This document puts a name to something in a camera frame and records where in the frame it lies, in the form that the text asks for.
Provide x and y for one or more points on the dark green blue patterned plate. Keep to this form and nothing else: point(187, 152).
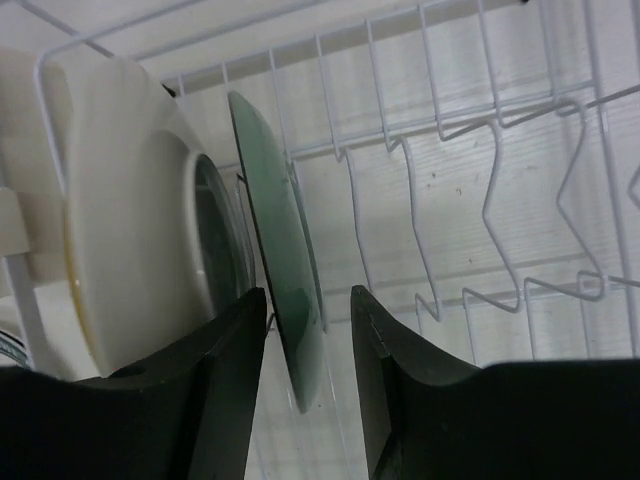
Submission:
point(284, 247)

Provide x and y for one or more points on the white plate green lettered rim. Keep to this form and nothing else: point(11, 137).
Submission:
point(149, 246)

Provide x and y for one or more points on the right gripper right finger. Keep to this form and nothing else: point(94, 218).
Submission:
point(427, 414)

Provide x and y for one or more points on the cream plastic cutlery holder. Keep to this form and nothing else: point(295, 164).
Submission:
point(29, 171)

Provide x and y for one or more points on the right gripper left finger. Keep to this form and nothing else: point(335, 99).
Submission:
point(185, 412)

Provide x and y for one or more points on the white wire dish rack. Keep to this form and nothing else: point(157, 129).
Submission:
point(475, 164)

